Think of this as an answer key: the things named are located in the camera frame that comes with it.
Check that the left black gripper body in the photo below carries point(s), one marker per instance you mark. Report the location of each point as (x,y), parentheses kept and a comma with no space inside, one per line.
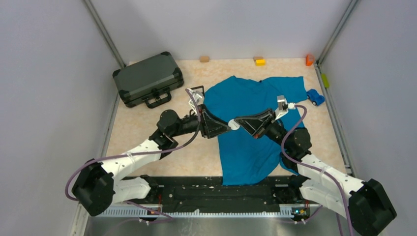
(201,121)

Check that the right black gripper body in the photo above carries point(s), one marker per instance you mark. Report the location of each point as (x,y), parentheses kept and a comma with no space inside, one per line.
(267,123)

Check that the blue t-shirt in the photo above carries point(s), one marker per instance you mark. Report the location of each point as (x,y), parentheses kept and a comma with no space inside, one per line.
(247,155)

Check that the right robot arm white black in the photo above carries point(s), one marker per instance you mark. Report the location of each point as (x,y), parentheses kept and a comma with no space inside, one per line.
(364,204)

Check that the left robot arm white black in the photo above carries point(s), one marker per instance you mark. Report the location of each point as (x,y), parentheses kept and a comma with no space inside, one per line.
(103,182)

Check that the black rectangular brooch holder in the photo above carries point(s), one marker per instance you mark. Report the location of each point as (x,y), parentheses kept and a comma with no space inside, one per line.
(199,90)

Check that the blue toy car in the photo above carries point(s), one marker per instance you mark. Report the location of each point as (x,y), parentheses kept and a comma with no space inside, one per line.
(315,98)

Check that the yellow block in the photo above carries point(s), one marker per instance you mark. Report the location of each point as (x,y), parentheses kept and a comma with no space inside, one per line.
(260,62)

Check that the brown wooden block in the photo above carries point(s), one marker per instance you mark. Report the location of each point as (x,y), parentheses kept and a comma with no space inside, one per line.
(257,58)

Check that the green marker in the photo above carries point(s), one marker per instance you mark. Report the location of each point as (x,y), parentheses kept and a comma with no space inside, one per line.
(325,80)

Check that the tan wooden block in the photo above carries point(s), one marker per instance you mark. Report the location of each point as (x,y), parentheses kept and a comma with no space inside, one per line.
(204,59)

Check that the orange toy block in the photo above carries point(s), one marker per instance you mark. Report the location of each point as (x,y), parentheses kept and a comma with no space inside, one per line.
(309,60)

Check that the dark green hard case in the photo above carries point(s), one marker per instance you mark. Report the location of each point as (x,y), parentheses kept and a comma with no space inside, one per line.
(149,81)

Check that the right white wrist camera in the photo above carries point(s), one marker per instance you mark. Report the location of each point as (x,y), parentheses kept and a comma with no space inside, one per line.
(283,107)

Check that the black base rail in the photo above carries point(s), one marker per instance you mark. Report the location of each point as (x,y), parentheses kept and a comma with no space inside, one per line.
(209,195)

